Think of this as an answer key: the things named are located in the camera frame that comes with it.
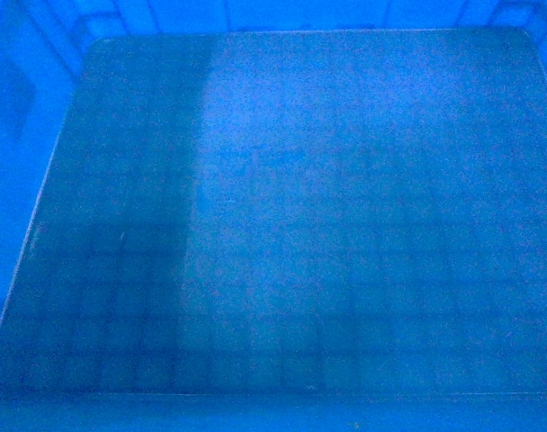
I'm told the large blue plastic crate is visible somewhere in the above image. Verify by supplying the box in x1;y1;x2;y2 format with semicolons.
0;1;547;431

